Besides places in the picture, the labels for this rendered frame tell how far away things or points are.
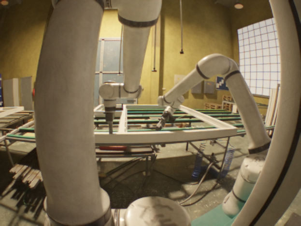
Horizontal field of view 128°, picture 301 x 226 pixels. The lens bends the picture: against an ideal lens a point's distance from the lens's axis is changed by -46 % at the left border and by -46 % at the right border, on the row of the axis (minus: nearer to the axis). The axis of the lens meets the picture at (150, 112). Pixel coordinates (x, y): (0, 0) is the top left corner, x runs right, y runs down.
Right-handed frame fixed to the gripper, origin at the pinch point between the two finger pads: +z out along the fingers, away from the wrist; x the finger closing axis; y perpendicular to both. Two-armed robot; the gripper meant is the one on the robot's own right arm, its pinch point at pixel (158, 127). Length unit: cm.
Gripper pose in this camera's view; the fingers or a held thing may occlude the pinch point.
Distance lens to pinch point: 113.2
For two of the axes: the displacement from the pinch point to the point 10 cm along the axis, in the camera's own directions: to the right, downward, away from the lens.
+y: -8.6, -4.6, 2.5
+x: 1.3, -6.5, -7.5
